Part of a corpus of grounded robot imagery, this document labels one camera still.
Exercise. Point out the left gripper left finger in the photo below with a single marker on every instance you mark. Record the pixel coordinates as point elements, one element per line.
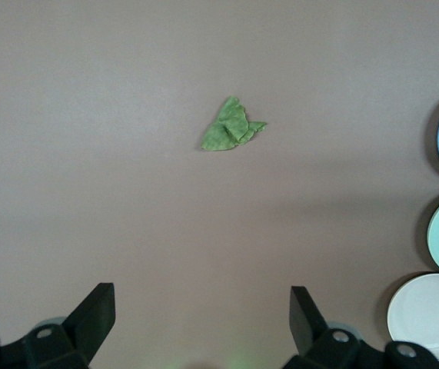
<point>84,326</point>

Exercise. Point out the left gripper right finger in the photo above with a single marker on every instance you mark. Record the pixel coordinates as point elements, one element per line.
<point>311,330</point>

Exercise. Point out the green lettuce leaf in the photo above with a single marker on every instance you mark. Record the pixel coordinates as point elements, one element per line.
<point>227,130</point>

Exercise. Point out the beige plate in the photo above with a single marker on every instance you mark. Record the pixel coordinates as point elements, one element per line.
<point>430,315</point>

